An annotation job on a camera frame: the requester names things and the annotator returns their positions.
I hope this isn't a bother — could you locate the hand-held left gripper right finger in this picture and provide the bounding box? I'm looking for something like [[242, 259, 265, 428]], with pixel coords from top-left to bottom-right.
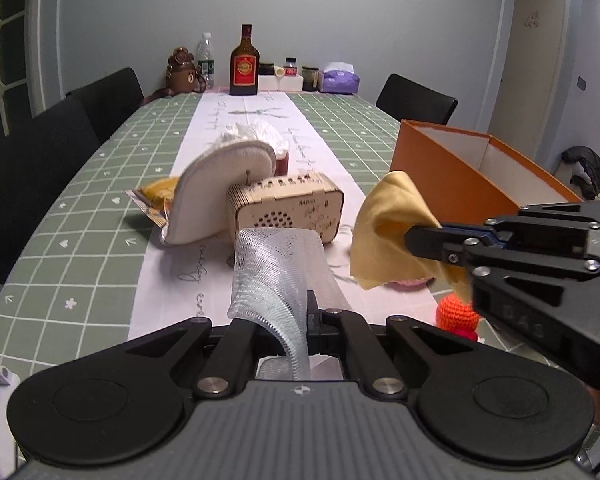
[[307, 290, 482, 397]]

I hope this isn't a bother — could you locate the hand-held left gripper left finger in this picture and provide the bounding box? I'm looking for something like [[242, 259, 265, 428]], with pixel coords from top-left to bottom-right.
[[122, 316, 260, 397]]

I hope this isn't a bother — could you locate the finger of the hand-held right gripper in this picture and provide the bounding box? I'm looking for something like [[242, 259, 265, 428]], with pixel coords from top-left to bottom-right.
[[440, 201, 600, 249], [404, 224, 600, 282]]

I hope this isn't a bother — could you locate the yellow cloth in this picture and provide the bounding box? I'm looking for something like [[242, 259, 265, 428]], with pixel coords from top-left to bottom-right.
[[349, 170, 474, 302]]

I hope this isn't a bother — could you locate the white mesh cloth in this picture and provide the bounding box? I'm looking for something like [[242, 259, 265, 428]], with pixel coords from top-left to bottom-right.
[[227, 227, 354, 382]]

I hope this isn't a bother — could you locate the orange cardboard box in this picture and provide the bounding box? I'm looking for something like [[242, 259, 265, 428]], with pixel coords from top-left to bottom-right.
[[389, 119, 584, 241]]

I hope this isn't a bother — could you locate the clear plastic bag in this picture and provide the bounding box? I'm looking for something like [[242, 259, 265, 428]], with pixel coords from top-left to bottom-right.
[[214, 120, 291, 157]]

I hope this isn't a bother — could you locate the pink knitted item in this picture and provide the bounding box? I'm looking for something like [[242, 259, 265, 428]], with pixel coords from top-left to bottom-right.
[[387, 277, 437, 292]]

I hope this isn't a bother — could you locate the dark jacket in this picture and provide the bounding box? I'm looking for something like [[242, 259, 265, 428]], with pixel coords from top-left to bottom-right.
[[561, 145, 600, 201]]

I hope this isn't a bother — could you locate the orange crocheted ball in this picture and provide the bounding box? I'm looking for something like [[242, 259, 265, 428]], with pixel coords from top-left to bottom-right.
[[434, 293, 483, 344]]

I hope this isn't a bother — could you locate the wooden radio box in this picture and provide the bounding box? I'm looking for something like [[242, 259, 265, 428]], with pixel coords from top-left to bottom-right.
[[227, 171, 344, 246]]

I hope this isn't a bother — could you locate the black chair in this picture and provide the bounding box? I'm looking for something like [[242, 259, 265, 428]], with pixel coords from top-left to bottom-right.
[[0, 97, 102, 287], [66, 67, 145, 145], [375, 73, 460, 126]]

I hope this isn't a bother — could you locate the beige round fabric pad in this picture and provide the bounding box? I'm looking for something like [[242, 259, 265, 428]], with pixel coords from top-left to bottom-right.
[[160, 140, 277, 246]]

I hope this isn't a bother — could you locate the white door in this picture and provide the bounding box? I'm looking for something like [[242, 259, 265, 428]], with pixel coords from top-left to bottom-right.
[[487, 0, 571, 172]]

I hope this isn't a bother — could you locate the yellow snack packet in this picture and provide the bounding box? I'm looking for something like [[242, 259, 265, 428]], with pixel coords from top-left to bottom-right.
[[124, 176, 182, 227]]

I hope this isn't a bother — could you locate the purple tissue pack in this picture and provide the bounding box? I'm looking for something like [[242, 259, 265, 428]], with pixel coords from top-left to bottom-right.
[[319, 61, 361, 95]]

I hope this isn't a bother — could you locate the green checkered tablecloth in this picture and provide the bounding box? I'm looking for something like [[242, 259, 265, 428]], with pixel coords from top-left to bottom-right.
[[0, 87, 573, 403]]

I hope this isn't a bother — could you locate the white flat box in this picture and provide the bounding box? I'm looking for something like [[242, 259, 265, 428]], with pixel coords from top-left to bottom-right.
[[257, 74, 305, 93]]

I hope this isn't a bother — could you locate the brown bottle with red label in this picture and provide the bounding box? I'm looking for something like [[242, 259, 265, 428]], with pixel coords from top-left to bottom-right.
[[228, 23, 260, 97]]

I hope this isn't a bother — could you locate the brown bear figure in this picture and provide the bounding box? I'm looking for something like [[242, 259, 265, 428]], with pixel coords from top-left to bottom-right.
[[167, 46, 202, 95]]

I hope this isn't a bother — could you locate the clear plastic water bottle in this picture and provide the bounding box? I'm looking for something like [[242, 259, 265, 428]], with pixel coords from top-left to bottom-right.
[[196, 32, 215, 92]]

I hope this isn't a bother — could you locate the lattice glass door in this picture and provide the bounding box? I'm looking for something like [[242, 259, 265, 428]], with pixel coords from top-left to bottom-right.
[[0, 0, 47, 157]]

